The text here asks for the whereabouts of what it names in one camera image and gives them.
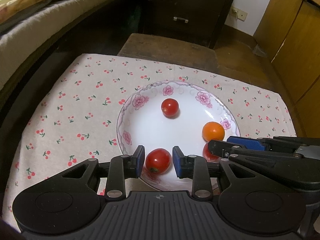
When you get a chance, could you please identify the small orange tangerine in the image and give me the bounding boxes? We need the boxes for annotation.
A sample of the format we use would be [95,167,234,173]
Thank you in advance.
[202,121,225,142]

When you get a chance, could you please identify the wall power socket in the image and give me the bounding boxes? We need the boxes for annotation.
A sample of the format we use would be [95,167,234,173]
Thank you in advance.
[229,7,248,21]

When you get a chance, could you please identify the red cherry tomato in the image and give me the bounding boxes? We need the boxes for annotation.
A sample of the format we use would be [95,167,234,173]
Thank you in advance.
[145,148,171,174]
[161,98,179,118]

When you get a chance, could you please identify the dark wooden nightstand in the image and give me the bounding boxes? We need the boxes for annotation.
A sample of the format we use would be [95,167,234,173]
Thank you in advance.
[138,0,233,49]

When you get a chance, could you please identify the white floral plate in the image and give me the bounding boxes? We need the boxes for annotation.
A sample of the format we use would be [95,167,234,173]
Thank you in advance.
[116,80,241,192]

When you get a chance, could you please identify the cherry print tablecloth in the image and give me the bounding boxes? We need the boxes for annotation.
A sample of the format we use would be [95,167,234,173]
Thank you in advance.
[3,54,296,228]

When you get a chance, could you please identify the wooden wardrobe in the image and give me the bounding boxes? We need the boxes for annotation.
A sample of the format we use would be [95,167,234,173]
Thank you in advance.
[254,0,319,138]

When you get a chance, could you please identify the dark wooden bed frame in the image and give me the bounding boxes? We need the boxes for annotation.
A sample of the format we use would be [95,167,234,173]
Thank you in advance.
[1,0,137,176]

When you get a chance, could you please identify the wooden low table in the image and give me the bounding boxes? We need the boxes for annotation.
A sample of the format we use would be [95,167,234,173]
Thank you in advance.
[118,33,219,74]

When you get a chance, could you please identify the grey bed mattress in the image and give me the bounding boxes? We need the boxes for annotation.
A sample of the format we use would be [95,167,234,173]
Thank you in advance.
[1,0,111,88]

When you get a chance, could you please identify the oval red tomato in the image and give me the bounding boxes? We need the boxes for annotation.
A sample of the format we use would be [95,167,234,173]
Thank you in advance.
[202,143,221,163]

